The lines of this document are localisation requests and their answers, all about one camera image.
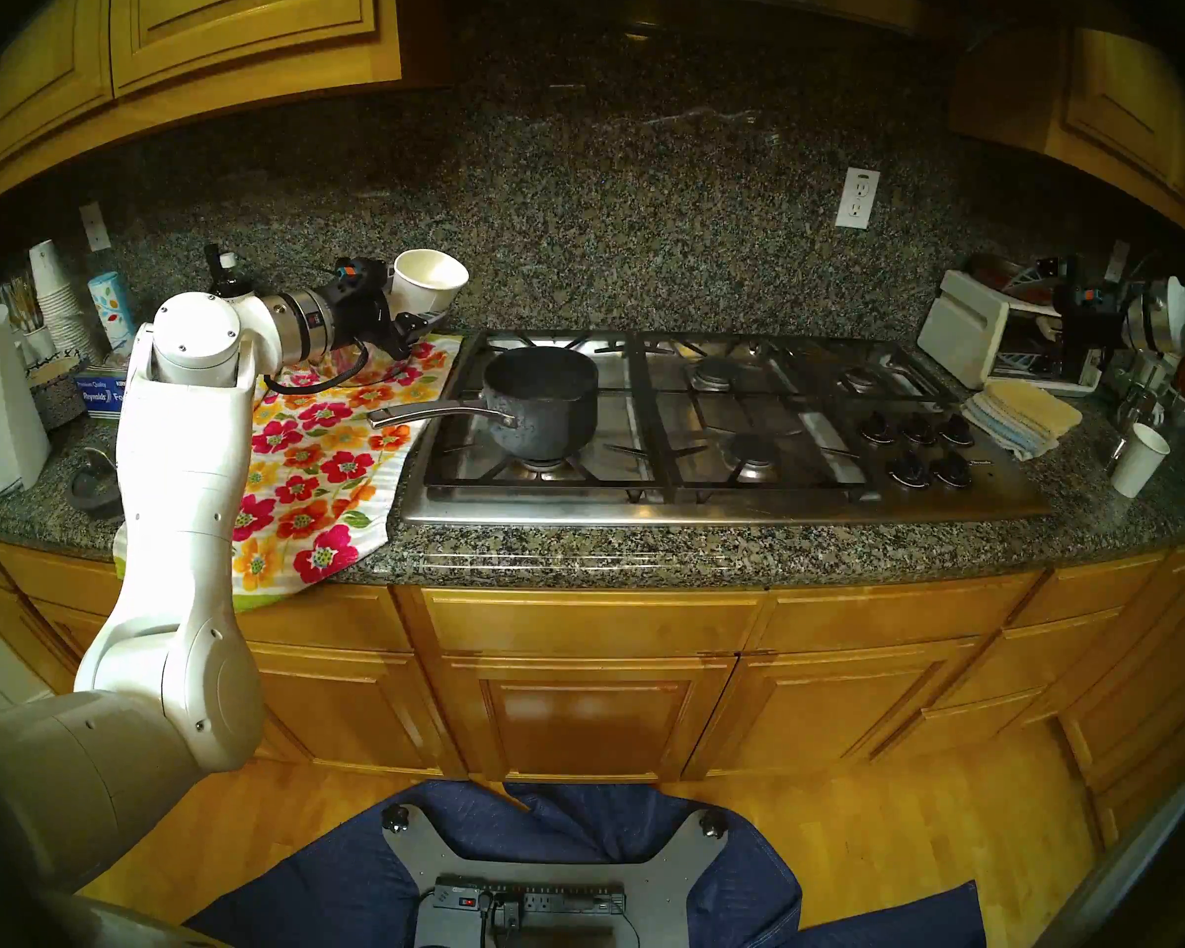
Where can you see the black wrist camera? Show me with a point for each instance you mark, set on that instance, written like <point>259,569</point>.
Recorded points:
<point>355,275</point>
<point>1094,297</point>

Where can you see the colourful patterned paper cup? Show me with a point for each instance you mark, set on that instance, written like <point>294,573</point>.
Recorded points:
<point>111,309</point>

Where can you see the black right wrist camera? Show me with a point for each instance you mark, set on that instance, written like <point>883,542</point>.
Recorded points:
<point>1094,297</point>

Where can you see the white wall power outlet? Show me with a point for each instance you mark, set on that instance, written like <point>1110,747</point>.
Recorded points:
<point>857,198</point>

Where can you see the slim dark bottle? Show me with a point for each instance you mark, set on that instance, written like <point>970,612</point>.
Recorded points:
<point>212,265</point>

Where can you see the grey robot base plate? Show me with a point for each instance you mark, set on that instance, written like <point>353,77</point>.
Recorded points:
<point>553,847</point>

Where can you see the stack of white paper cups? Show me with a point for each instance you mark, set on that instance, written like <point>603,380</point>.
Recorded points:
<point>59,304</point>

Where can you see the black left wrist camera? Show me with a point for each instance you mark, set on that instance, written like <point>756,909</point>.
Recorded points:
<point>355,275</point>

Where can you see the stacked yellow blue cloths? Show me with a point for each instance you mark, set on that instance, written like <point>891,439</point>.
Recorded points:
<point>1002,434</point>

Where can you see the white wall switch plate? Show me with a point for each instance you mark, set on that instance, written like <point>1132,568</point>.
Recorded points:
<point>1117,262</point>
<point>95,227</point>

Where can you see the wooden wall cabinet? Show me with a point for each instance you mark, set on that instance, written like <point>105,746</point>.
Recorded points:
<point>217,18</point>
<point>1126,107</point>

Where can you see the yellow folded dishcloth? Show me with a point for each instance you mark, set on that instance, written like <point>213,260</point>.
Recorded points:
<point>1037,406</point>

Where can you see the patterned grey bowl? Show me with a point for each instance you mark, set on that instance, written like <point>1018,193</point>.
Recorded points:
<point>57,393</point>

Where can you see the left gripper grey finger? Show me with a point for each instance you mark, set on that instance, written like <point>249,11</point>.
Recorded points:
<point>423,326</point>

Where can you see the white cup holding wooden sticks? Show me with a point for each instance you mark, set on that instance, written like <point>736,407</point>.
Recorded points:
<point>38,344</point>

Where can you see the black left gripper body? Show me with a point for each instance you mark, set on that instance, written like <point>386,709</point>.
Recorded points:
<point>365,324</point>

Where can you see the small white paper cup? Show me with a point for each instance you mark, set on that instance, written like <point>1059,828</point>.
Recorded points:
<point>1139,460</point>

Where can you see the dark round lid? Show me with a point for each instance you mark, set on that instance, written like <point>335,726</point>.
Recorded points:
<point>97,492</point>

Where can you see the black stove knob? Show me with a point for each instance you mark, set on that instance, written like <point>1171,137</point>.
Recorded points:
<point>956,430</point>
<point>951,472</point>
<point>916,428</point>
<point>908,470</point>
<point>877,428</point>

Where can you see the floral kitchen towel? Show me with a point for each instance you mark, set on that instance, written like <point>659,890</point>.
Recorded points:
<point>326,482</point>

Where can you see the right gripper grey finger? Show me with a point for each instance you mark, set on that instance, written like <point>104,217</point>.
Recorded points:
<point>1035,276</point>
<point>1025,364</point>

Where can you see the stainless steel gas cooktop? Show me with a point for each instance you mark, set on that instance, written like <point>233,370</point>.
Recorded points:
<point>810,497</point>

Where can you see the dark bottle with white label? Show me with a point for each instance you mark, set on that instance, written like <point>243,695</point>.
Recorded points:
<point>229,276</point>

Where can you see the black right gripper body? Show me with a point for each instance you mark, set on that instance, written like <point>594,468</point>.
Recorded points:
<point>1086,334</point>

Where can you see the small black burner grate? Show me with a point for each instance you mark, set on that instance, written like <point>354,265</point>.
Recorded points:
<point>899,388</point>

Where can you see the large black burner grate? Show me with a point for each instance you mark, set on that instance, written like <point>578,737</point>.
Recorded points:
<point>464,480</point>
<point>780,482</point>

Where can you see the wooden base cabinets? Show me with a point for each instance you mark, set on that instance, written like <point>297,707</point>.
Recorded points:
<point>592,719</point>

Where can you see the white paper water cup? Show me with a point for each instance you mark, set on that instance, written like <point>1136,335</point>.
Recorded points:
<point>430,279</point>

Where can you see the white toaster oven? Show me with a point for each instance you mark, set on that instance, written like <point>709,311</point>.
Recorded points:
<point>958,329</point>

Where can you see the blue aluminium foil box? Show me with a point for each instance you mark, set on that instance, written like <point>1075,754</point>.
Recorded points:
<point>99,393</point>

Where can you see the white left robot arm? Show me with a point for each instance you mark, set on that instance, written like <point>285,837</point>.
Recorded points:
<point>188,462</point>

